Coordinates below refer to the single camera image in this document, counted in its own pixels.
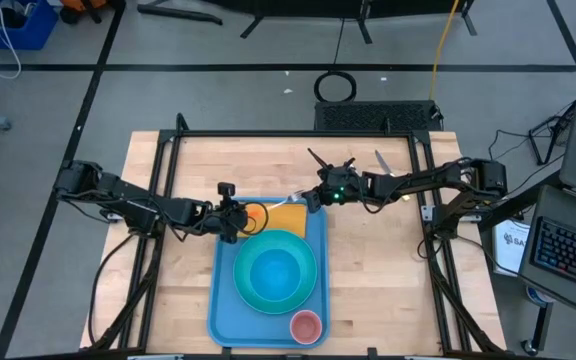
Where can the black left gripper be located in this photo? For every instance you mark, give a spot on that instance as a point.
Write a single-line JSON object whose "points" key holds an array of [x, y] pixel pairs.
{"points": [[223, 220]]}

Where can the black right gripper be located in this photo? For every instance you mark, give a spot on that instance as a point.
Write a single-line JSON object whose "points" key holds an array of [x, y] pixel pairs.
{"points": [[343, 182]]}

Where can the orange cloth napkin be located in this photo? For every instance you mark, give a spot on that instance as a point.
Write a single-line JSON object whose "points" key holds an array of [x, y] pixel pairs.
{"points": [[288, 220]]}

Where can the teal plate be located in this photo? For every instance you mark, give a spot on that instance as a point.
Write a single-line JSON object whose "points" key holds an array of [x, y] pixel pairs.
{"points": [[240, 272]]}

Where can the blue bowl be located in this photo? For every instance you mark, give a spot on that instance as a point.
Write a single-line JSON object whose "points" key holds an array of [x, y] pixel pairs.
{"points": [[275, 274]]}

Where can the pink ribbed cup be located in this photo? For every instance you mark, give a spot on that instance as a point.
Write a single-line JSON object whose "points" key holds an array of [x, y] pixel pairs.
{"points": [[306, 327]]}

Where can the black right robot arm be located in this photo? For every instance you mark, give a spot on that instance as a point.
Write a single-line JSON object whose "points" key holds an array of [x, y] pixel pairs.
{"points": [[418, 182]]}

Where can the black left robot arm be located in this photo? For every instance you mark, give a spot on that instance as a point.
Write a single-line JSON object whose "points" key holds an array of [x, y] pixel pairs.
{"points": [[133, 200]]}

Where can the blue plastic tray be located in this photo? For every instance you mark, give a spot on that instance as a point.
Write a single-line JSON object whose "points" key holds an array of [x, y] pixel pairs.
{"points": [[228, 310]]}

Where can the black perforated computer case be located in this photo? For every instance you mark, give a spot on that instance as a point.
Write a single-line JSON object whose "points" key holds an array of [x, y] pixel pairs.
{"points": [[373, 116]]}

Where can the black stand with legs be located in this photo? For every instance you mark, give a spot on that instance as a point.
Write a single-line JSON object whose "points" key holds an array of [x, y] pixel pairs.
{"points": [[318, 6]]}

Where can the white printed box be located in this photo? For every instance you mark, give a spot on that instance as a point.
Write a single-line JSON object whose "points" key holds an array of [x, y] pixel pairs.
{"points": [[510, 245]]}

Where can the small black floor stand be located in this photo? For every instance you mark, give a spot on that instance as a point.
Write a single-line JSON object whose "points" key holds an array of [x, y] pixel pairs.
{"points": [[532, 135]]}

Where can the black bar on floor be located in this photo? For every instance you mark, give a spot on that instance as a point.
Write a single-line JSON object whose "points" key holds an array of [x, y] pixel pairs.
{"points": [[178, 14]]}

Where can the grey laptop with lit keyboard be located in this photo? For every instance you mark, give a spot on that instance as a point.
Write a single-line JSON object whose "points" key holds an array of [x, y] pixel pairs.
{"points": [[568, 250]]}

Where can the orange and black bag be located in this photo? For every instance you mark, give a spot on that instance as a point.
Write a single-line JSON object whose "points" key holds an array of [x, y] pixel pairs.
{"points": [[80, 5]]}

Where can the blue plastic bin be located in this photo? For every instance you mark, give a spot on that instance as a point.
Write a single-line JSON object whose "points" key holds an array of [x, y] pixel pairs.
{"points": [[33, 35]]}

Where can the black metal table frame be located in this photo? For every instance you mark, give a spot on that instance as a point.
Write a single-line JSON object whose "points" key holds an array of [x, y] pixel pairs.
{"points": [[293, 134]]}

